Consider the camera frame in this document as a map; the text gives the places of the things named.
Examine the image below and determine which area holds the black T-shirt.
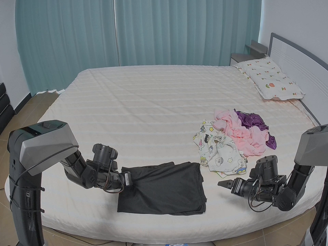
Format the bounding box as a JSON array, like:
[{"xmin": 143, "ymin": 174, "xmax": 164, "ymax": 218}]
[{"xmin": 117, "ymin": 162, "xmax": 207, "ymax": 216}]

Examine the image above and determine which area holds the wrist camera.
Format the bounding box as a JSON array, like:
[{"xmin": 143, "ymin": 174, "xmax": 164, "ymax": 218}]
[
  {"xmin": 256, "ymin": 155, "xmax": 279, "ymax": 179},
  {"xmin": 92, "ymin": 144, "xmax": 119, "ymax": 171}
]

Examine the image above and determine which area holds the bed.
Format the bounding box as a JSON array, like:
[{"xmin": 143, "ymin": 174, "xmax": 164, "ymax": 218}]
[{"xmin": 5, "ymin": 32, "xmax": 328, "ymax": 240}]

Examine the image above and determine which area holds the black chest of drawers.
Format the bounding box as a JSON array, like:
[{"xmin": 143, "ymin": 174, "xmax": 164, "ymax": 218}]
[{"xmin": 0, "ymin": 83, "xmax": 14, "ymax": 135}]

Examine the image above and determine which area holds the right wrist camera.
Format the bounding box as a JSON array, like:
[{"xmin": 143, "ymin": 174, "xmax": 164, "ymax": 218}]
[{"xmin": 256, "ymin": 155, "xmax": 279, "ymax": 179}]

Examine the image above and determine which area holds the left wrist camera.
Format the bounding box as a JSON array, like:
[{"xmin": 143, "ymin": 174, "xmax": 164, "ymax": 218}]
[{"xmin": 92, "ymin": 144, "xmax": 119, "ymax": 171}]

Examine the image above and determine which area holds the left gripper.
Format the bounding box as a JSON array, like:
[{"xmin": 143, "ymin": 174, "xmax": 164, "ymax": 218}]
[{"xmin": 117, "ymin": 171, "xmax": 132, "ymax": 189}]

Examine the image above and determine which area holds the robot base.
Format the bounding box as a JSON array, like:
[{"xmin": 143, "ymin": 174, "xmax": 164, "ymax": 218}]
[{"xmin": 128, "ymin": 242, "xmax": 216, "ymax": 246}]

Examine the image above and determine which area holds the black cable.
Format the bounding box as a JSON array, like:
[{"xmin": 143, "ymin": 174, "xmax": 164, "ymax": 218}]
[{"xmin": 15, "ymin": 144, "xmax": 80, "ymax": 186}]

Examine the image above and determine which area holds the purple garment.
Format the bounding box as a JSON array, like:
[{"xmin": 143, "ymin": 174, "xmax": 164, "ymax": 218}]
[{"xmin": 234, "ymin": 109, "xmax": 278, "ymax": 150}]

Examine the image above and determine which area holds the grey bedside table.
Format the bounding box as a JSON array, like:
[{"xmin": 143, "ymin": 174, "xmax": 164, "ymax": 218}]
[{"xmin": 231, "ymin": 40, "xmax": 268, "ymax": 66}]

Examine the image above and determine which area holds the white printed pyjama garment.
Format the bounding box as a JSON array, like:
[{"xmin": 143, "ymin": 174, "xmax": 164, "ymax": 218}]
[{"xmin": 193, "ymin": 119, "xmax": 248, "ymax": 177}]

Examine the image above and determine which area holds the pink garment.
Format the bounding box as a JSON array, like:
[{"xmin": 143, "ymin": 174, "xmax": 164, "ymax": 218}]
[{"xmin": 214, "ymin": 109, "xmax": 269, "ymax": 157}]

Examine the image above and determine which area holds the white printed pillow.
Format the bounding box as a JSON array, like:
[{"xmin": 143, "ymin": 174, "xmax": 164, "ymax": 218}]
[{"xmin": 232, "ymin": 56, "xmax": 306, "ymax": 100}]

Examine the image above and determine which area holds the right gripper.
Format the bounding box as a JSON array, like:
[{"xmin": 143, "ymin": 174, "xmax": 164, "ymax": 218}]
[{"xmin": 217, "ymin": 177, "xmax": 253, "ymax": 197}]

